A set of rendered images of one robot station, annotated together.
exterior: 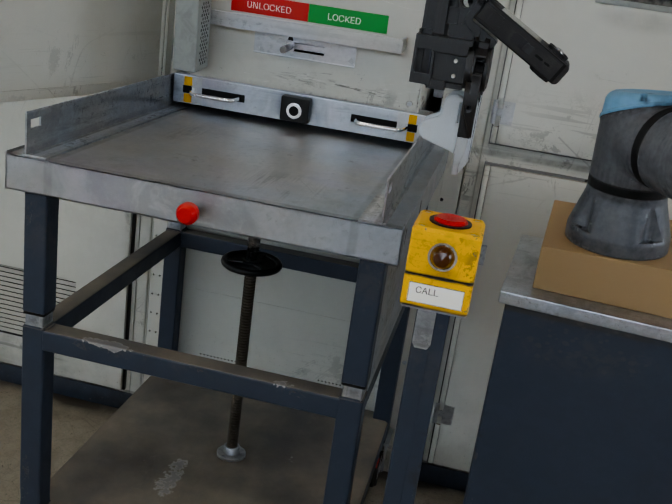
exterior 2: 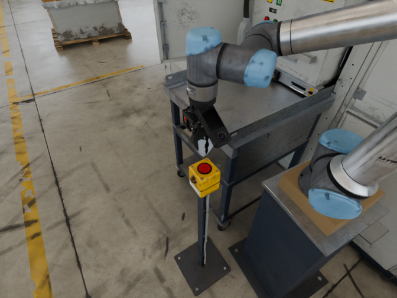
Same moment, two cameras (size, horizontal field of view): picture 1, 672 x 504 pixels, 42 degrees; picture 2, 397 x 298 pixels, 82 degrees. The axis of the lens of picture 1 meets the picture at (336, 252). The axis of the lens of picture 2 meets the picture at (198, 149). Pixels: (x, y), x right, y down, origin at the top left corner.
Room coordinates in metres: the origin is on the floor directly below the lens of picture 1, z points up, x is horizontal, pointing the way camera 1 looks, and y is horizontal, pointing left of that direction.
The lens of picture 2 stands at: (0.62, -0.47, 1.49)
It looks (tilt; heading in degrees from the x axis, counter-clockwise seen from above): 45 degrees down; 47
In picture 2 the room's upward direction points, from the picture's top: straight up
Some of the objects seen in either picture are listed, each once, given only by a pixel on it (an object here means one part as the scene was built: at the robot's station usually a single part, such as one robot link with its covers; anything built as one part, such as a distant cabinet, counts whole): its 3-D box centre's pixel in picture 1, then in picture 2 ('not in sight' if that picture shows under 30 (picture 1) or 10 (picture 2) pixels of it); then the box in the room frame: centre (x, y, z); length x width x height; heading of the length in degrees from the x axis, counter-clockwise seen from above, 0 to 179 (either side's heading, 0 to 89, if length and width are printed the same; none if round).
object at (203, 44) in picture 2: not in sight; (204, 57); (0.98, -0.11, 1.27); 0.09 x 0.08 x 0.11; 112
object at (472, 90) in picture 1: (470, 97); (198, 137); (0.95, -0.12, 1.05); 0.05 x 0.02 x 0.09; 169
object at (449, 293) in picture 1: (443, 262); (204, 177); (0.97, -0.13, 0.85); 0.08 x 0.08 x 0.10; 80
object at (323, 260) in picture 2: (560, 489); (292, 239); (1.30, -0.44, 0.36); 0.30 x 0.30 x 0.73; 75
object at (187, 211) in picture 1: (189, 211); not in sight; (1.20, 0.22, 0.79); 0.04 x 0.03 x 0.03; 170
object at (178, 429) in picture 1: (244, 328); (237, 140); (1.56, 0.16, 0.46); 0.64 x 0.58 x 0.66; 170
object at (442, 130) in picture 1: (445, 133); (197, 143); (0.96, -0.10, 1.00); 0.06 x 0.03 x 0.09; 79
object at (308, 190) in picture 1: (263, 161); (244, 96); (1.56, 0.16, 0.80); 0.68 x 0.62 x 0.06; 170
